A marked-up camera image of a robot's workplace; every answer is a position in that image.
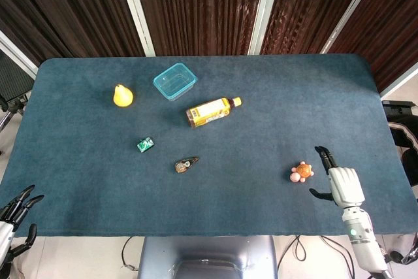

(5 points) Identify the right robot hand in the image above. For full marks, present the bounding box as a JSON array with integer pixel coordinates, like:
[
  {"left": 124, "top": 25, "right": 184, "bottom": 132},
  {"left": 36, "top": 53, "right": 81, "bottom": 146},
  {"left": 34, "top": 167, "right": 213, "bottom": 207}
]
[{"left": 308, "top": 145, "right": 366, "bottom": 208}]

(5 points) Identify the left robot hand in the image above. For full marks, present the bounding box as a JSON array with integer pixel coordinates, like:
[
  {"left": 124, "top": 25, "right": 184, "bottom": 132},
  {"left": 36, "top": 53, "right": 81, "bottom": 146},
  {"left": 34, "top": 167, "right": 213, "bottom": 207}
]
[{"left": 0, "top": 184, "right": 45, "bottom": 265}]

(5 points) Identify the orange toy turtle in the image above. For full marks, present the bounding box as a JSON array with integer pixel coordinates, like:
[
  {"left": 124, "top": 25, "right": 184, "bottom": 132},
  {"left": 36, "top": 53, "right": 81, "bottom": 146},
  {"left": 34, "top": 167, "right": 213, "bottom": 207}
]
[{"left": 288, "top": 161, "right": 315, "bottom": 183}]

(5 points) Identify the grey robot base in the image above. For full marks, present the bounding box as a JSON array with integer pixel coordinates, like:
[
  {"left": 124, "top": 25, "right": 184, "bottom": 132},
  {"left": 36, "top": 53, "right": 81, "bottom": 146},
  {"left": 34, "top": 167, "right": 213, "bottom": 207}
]
[{"left": 137, "top": 235, "right": 278, "bottom": 279}]

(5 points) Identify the black equipment stand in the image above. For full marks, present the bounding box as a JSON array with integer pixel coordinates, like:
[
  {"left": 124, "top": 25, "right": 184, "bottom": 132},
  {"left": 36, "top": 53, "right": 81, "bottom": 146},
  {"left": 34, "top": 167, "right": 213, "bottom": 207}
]
[{"left": 381, "top": 99, "right": 418, "bottom": 125}]

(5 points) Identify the black office chair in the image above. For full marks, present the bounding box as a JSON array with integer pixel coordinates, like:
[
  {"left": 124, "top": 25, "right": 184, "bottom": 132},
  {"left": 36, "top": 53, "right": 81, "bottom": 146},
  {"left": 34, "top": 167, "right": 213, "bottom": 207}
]
[{"left": 0, "top": 50, "right": 35, "bottom": 156}]

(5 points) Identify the blue table cloth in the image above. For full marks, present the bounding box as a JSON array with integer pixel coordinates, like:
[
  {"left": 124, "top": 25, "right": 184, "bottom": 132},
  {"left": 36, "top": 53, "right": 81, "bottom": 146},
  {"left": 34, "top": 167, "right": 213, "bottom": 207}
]
[{"left": 0, "top": 53, "right": 418, "bottom": 238}]

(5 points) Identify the amber bottle with yellow cap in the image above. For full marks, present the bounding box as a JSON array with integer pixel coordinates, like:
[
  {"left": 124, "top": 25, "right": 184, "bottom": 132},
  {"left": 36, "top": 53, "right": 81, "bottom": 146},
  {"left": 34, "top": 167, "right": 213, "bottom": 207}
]
[{"left": 185, "top": 96, "right": 242, "bottom": 129}]

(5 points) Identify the small green box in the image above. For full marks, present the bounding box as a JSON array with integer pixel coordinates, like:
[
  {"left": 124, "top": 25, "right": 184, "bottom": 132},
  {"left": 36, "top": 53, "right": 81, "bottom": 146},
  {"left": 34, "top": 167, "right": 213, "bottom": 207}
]
[{"left": 135, "top": 136, "right": 155, "bottom": 154}]

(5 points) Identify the black correction tape dispenser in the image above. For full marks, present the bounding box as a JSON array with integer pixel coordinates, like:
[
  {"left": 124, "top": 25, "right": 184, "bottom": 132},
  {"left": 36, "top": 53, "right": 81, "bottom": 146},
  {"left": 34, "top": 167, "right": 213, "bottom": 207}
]
[{"left": 174, "top": 156, "right": 200, "bottom": 174}]

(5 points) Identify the yellow pear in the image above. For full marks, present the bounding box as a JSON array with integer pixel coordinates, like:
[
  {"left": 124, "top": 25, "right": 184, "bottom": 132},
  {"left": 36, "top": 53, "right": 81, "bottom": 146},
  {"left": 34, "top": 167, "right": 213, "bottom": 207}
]
[{"left": 112, "top": 84, "right": 134, "bottom": 108}]

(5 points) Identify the clear blue plastic container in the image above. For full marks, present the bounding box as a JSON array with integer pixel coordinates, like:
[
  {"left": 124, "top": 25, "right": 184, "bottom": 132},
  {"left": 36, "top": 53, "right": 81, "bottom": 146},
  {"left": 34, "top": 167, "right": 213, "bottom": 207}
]
[{"left": 152, "top": 62, "right": 199, "bottom": 102}]

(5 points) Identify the brown folding screen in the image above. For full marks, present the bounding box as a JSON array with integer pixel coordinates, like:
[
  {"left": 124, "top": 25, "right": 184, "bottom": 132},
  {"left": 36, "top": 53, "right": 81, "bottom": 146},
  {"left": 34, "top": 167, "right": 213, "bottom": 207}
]
[{"left": 0, "top": 0, "right": 418, "bottom": 93}]

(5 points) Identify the black cable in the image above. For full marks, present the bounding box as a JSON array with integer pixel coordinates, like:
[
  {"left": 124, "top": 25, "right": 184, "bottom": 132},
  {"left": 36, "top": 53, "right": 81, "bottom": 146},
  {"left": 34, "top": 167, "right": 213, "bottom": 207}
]
[
  {"left": 277, "top": 235, "right": 355, "bottom": 279},
  {"left": 121, "top": 235, "right": 140, "bottom": 272}
]

